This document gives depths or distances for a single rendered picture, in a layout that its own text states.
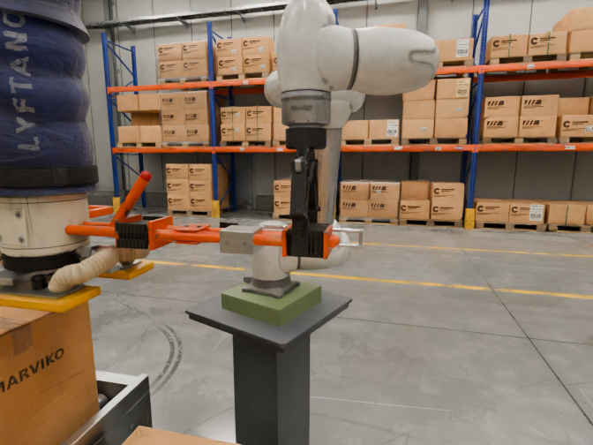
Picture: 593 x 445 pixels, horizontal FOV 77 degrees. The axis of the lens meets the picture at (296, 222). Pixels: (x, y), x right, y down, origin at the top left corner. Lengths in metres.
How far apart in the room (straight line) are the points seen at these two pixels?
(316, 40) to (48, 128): 0.55
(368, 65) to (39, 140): 0.64
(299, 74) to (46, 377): 0.97
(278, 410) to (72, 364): 0.77
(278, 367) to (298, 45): 1.17
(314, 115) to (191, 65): 8.50
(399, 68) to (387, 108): 8.45
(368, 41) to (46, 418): 1.16
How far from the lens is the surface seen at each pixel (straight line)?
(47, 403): 1.24
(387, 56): 0.70
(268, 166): 9.61
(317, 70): 0.66
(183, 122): 9.07
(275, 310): 1.35
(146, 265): 1.00
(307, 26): 0.68
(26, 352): 1.15
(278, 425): 1.65
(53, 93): 0.90
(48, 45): 0.92
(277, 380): 1.54
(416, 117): 7.83
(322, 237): 0.67
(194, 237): 0.75
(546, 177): 9.61
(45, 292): 0.88
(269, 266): 1.43
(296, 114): 0.66
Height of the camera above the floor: 1.34
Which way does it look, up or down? 10 degrees down
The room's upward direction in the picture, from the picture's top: straight up
